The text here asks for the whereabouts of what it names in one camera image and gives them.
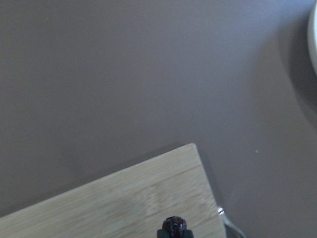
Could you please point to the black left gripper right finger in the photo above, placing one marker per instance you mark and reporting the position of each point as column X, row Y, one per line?
column 186, row 234

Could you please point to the cream round plate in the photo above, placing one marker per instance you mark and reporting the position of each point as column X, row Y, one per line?
column 312, row 36

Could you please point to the wooden cutting board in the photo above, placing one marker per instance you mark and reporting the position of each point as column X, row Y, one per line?
column 131, row 203

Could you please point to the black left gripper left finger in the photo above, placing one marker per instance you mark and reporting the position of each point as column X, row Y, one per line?
column 162, row 233

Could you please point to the dark red cherry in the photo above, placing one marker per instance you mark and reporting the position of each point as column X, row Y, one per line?
column 174, row 226

